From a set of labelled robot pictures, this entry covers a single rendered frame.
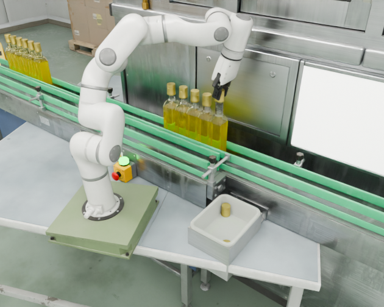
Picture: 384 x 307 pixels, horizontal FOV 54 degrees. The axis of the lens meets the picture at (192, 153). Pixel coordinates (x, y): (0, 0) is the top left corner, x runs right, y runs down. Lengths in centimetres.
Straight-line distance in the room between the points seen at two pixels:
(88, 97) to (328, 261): 119
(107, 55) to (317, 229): 90
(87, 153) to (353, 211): 87
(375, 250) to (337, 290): 54
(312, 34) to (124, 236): 92
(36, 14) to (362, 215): 715
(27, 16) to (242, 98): 653
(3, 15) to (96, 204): 636
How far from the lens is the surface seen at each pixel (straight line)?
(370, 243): 135
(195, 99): 146
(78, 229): 139
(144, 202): 142
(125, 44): 116
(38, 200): 166
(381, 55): 128
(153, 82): 184
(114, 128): 120
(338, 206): 133
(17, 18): 767
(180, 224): 144
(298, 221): 141
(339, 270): 178
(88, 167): 130
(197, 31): 118
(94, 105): 123
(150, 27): 122
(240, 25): 124
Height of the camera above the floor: 174
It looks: 33 degrees down
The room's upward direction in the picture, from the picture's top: straight up
